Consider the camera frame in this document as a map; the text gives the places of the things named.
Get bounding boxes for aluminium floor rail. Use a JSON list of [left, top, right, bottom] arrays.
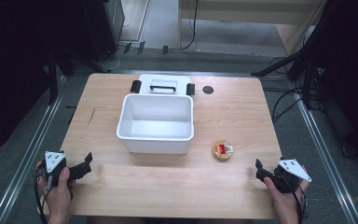
[[0, 74, 69, 224], [288, 78, 358, 224]]

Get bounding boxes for white lid with black handle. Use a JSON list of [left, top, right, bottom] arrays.
[[130, 73, 197, 97]]

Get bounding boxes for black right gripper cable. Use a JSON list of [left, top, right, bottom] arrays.
[[278, 174, 308, 224]]

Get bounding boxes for black metal stand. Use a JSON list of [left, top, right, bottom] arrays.
[[45, 43, 110, 105], [250, 0, 334, 110]]

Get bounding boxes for person's left hand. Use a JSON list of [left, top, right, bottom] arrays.
[[35, 161, 76, 218]]

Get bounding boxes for round yellow tin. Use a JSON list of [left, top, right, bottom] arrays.
[[211, 139, 235, 162]]

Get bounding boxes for person's right hand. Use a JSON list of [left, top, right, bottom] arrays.
[[263, 165, 311, 219]]

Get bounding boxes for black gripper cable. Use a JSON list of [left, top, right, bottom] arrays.
[[33, 169, 54, 224], [278, 174, 308, 224]]

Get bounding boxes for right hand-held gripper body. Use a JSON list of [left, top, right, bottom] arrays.
[[272, 158, 312, 194]]

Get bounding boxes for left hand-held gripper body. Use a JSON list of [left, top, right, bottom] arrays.
[[43, 150, 72, 189]]

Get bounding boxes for white plastic storage box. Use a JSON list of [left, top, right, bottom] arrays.
[[116, 93, 196, 155]]

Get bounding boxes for black floor cables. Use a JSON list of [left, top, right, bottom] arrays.
[[262, 55, 324, 124]]

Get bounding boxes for dark curtain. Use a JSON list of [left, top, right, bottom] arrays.
[[0, 0, 88, 161], [304, 0, 358, 166]]

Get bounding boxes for black hanging cable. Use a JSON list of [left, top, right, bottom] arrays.
[[180, 0, 200, 51]]

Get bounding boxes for dark cabinet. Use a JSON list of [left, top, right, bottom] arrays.
[[80, 0, 126, 63]]

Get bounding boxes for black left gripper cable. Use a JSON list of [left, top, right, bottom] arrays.
[[33, 169, 54, 224]]

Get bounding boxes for light wooden platform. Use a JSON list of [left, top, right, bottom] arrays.
[[177, 0, 329, 56]]

